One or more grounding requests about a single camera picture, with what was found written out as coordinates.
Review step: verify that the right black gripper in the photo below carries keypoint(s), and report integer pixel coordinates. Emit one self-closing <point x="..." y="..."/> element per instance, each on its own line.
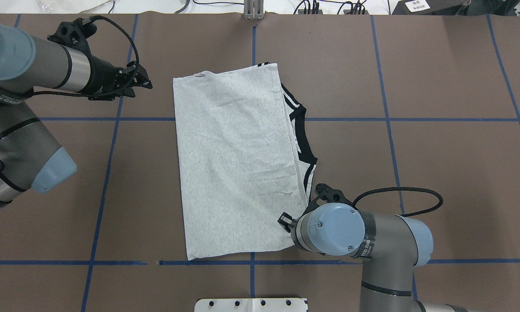
<point x="284" y="219"/>

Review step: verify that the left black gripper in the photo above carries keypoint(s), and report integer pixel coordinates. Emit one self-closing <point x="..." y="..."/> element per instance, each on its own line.
<point x="102" y="77"/>

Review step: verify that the grey cartoon print t-shirt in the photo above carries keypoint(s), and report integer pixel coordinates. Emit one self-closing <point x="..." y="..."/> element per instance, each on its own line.
<point x="244" y="159"/>

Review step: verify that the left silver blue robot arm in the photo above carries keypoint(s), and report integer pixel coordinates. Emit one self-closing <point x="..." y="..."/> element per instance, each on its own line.
<point x="63" y="65"/>

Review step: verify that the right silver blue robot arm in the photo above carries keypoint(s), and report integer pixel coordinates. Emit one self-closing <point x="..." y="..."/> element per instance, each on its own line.
<point x="389" y="246"/>

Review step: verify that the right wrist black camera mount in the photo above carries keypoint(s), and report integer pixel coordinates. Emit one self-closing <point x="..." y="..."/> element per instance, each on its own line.
<point x="327" y="195"/>

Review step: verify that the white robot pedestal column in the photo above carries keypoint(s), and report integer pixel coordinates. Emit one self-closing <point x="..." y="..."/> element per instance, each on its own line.
<point x="252" y="305"/>

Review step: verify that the aluminium frame post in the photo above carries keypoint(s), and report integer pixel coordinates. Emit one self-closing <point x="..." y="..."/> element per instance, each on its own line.
<point x="253" y="9"/>

